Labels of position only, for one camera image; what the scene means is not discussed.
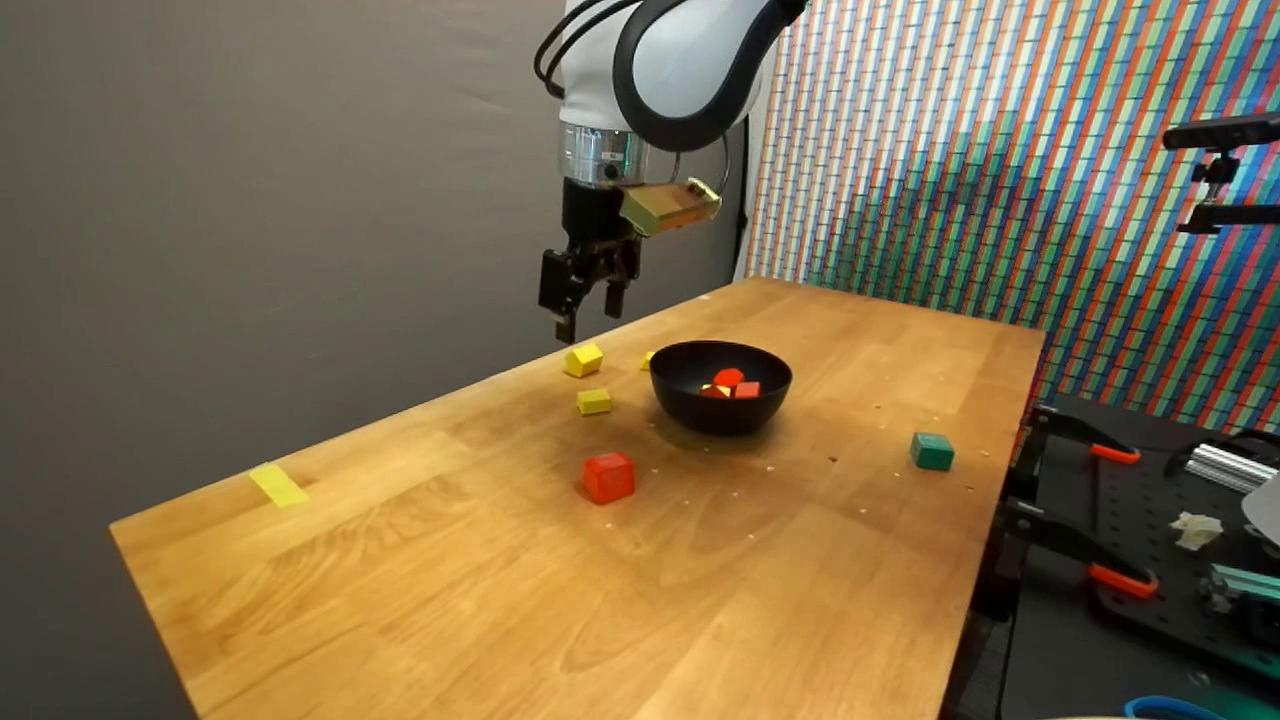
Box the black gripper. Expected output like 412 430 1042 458
535 178 646 348

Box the large yellow wooden block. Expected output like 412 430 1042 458
562 342 609 385

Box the black round bowl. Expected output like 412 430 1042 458
649 338 797 442

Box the orange-red wooden block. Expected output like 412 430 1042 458
579 448 639 509

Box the small teal wooden block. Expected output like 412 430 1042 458
908 430 961 478

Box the yellow tape strip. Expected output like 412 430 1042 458
246 459 314 514

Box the colourful striped backdrop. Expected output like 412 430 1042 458
734 0 1280 442

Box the black perforated workbench board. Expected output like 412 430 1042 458
947 393 1280 720

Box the white crumpled object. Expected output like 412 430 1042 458
1170 509 1227 557

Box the white ribbed bar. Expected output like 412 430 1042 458
1182 442 1280 496

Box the grey rounded object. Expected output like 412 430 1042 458
1235 474 1280 552

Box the blue plastic object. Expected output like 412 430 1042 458
1121 694 1211 720

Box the teal metal tool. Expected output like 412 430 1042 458
1203 557 1280 620

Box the beige wrist camera box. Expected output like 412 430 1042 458
619 178 730 240

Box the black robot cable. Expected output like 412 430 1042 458
534 0 633 104

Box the black clamp with red handle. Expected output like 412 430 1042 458
1006 496 1162 606
1028 401 1149 474

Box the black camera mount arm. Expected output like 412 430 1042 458
1162 114 1280 240

